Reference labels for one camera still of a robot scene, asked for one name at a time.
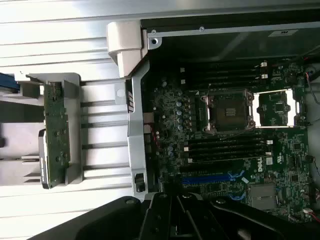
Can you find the blue disk carrier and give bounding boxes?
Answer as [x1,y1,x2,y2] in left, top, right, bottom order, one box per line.
[0,72,20,90]

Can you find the silver chipset heatsink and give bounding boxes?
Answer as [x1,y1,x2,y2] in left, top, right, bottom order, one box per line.
[249,183,278,210]

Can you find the green Dell motherboard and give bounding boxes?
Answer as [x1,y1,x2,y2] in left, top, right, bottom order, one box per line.
[149,61,313,218]

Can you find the open black PC case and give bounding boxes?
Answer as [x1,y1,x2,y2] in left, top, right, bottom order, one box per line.
[106,17,320,221]

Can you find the CPU socket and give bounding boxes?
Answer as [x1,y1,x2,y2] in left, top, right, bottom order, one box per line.
[197,88,254,133]

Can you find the grey parts rack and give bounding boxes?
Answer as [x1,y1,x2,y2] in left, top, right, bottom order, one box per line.
[0,72,82,187]

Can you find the blue expansion slot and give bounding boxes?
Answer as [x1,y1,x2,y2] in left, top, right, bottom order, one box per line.
[181,171,246,186]

